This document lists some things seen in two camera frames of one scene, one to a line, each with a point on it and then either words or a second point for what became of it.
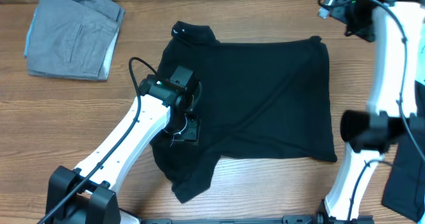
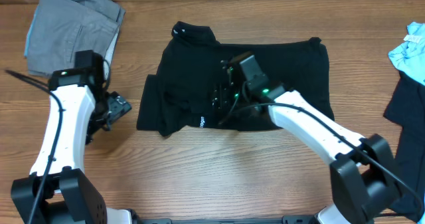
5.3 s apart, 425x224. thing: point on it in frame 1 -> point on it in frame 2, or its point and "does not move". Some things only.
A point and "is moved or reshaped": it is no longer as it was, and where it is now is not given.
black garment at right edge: (405, 189) does not move
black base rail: (319, 219) does not move
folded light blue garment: (28, 35) does not move
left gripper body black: (186, 128) -> (116, 106)
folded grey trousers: (74, 33) does not move
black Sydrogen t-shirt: (257, 99) is moved or reshaped
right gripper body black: (360, 31) -> (220, 96)
